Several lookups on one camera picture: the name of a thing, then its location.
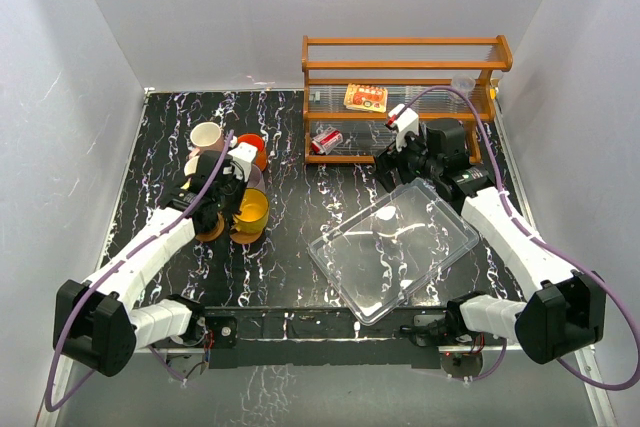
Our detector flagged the purple mug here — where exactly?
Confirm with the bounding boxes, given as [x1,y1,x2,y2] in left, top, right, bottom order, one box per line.
[247,164,266,193]

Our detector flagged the pale green mug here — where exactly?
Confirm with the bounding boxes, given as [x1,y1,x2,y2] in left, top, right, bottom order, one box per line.
[183,156,199,189]

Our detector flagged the red and white can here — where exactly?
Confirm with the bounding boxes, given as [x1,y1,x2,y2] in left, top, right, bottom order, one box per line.
[311,128,343,155]

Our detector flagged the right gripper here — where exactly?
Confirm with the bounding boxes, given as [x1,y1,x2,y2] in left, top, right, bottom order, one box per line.
[372,127,441,192]

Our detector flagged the purple cable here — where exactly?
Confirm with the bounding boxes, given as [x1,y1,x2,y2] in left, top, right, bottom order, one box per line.
[399,85,640,391]
[43,129,236,413]

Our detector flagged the clear plastic cup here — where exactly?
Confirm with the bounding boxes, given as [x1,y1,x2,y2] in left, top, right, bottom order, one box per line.
[450,74,476,97]

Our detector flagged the pink mug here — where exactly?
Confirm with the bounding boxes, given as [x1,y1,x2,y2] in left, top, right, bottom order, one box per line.
[189,122,224,159]

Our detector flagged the wooden shelf rack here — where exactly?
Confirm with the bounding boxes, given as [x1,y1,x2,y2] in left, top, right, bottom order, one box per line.
[301,35,513,164]

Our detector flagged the clear plastic tray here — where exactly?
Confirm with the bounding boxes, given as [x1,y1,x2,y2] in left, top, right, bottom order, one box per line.
[308,179,479,326]

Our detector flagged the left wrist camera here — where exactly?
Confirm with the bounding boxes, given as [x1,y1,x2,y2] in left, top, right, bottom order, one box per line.
[227,142,258,182]

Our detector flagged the light wooden coaster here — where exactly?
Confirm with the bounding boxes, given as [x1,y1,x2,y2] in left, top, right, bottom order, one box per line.
[195,220,225,243]
[229,231,263,245]

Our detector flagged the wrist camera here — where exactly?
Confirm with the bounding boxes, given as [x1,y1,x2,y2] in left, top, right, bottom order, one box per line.
[227,142,258,182]
[386,104,419,152]

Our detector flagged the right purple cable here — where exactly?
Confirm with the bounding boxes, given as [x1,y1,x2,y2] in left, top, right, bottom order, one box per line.
[399,85,640,391]

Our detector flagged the aluminium frame rail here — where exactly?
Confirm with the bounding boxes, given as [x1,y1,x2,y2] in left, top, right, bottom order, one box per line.
[38,341,631,426]

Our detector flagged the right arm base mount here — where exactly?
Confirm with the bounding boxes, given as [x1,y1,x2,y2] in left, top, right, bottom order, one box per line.
[399,313,508,385]

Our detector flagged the orange snack packet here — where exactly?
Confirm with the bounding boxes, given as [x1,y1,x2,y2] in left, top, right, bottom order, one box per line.
[343,83,388,113]

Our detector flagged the orange mug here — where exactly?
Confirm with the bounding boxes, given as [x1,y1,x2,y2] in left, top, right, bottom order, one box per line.
[238,133,268,171]

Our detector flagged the yellow mug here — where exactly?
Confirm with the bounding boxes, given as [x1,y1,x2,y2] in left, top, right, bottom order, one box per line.
[232,188,270,234]

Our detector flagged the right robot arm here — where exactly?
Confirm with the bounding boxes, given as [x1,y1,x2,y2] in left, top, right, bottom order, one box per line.
[374,116,606,364]

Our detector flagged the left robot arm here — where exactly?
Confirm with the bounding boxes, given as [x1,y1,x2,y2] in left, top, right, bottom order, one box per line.
[53,152,251,377]

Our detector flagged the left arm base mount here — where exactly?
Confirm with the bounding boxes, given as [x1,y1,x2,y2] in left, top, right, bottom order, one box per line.
[147,294,238,388]

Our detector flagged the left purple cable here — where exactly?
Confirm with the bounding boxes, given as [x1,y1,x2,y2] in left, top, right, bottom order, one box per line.
[43,129,236,413]

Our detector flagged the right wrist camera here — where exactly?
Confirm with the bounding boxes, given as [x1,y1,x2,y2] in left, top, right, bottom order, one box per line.
[386,104,419,152]

